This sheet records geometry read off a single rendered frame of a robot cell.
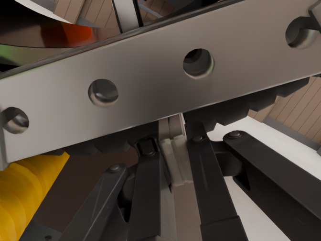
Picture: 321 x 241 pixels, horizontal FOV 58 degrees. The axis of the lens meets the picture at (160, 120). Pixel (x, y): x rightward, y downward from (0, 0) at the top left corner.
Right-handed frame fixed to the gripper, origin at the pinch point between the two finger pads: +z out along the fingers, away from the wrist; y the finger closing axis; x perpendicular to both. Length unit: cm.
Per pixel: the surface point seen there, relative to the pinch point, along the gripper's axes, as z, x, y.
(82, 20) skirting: 384, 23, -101
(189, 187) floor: 111, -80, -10
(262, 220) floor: 112, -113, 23
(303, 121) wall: 389, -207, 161
